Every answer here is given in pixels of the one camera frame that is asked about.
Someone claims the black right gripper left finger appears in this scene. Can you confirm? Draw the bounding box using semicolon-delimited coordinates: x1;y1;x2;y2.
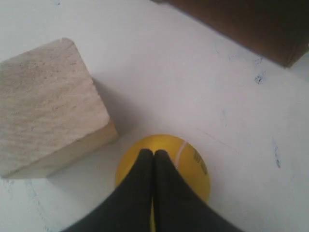
64;149;154;232

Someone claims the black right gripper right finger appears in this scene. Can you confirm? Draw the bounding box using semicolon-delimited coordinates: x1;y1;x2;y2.
153;150;241;232

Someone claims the yellow tennis ball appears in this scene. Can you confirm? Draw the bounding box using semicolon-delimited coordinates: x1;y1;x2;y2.
115;134;211;232

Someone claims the light wooden cube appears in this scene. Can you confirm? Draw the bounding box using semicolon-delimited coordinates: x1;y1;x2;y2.
0;38;118;179

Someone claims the blue white cardboard box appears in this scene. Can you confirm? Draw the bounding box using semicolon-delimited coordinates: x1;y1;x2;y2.
166;0;309;68

